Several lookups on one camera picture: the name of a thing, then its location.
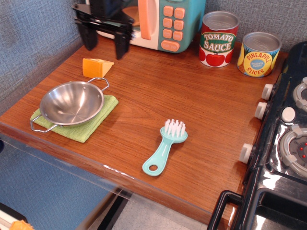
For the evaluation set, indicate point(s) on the teal dish brush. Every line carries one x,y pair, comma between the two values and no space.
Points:
173,132

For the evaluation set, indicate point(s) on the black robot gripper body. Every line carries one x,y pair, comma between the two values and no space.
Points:
106,15

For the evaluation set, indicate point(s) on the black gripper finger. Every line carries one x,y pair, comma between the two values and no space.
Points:
122,43
88,35

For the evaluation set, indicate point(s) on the orange microwave plate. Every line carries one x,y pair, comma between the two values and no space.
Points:
132,11

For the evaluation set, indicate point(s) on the black toy stove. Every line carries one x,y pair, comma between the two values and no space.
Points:
275,183

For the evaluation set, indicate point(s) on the pineapple slices can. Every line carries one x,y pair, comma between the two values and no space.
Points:
258,54

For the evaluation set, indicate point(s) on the green folded cloth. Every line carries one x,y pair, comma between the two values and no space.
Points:
78,133

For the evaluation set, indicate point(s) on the stainless steel pan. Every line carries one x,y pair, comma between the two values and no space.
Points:
72,104

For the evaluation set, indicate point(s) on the orange cheese wedge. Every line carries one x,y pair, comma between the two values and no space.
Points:
93,67

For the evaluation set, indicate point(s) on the tomato sauce can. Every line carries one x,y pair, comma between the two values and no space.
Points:
218,36

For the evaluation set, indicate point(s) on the teal toy microwave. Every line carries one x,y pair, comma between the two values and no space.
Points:
165,25

